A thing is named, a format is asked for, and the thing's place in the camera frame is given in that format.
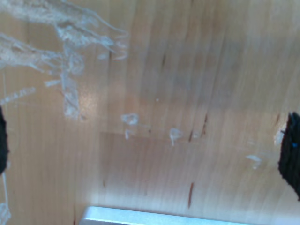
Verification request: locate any clear tape residue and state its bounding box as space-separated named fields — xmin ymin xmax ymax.
xmin=0 ymin=0 xmax=130 ymax=120

